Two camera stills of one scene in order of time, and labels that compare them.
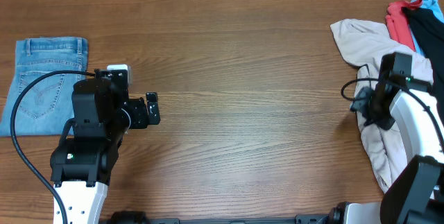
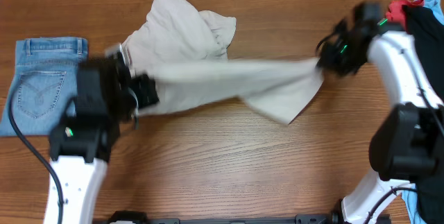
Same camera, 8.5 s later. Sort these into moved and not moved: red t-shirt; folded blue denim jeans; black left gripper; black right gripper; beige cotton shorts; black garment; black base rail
Moved: black left gripper; black right gripper; beige cotton shorts
Not moved: folded blue denim jeans; red t-shirt; black garment; black base rail
